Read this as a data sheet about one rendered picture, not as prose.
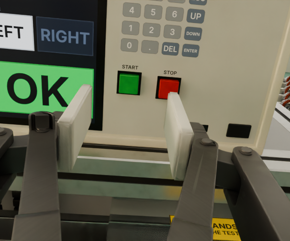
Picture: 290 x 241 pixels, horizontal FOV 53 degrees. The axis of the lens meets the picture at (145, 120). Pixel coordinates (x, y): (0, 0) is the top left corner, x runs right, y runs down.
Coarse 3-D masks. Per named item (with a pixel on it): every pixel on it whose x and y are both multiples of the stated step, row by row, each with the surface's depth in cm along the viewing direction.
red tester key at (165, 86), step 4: (160, 80) 27; (164, 80) 27; (168, 80) 27; (172, 80) 27; (176, 80) 27; (160, 84) 27; (164, 84) 27; (168, 84) 27; (172, 84) 27; (176, 84) 27; (160, 88) 27; (164, 88) 27; (168, 88) 27; (172, 88) 27; (176, 88) 27; (160, 92) 27; (164, 92) 27; (168, 92) 28; (160, 96) 28; (164, 96) 28
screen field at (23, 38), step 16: (0, 16) 25; (16, 16) 25; (32, 16) 25; (0, 32) 26; (16, 32) 26; (32, 32) 26; (48, 32) 26; (64, 32) 26; (80, 32) 26; (16, 48) 26; (32, 48) 26; (48, 48) 26; (64, 48) 26; (80, 48) 26
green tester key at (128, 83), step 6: (120, 78) 27; (126, 78) 27; (132, 78) 27; (138, 78) 27; (120, 84) 27; (126, 84) 27; (132, 84) 27; (120, 90) 27; (126, 90) 27; (132, 90) 27
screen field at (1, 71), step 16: (0, 64) 27; (16, 64) 27; (32, 64) 27; (0, 80) 27; (16, 80) 27; (32, 80) 27; (48, 80) 27; (64, 80) 27; (80, 80) 27; (0, 96) 28; (16, 96) 28; (32, 96) 28; (48, 96) 28; (64, 96) 28; (16, 112) 29; (32, 112) 29
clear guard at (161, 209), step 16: (112, 208) 29; (128, 208) 29; (144, 208) 29; (160, 208) 29; (176, 208) 29; (224, 208) 30; (112, 224) 27; (128, 224) 27; (144, 224) 27; (160, 224) 27; (112, 240) 25; (128, 240) 25; (144, 240) 25; (160, 240) 25
